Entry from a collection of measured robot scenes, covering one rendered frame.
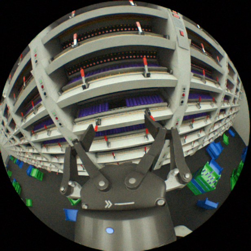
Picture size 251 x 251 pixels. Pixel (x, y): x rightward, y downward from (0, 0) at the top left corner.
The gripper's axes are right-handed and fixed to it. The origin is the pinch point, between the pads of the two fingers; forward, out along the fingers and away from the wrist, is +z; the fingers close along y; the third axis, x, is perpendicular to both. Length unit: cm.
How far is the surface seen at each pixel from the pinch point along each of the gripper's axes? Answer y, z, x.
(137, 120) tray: 8.2, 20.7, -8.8
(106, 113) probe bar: -6.8, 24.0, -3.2
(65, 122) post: -30.6, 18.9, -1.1
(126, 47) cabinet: 10.3, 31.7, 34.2
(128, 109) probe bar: 4.5, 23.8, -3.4
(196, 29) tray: 51, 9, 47
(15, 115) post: -100, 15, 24
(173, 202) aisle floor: 44, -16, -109
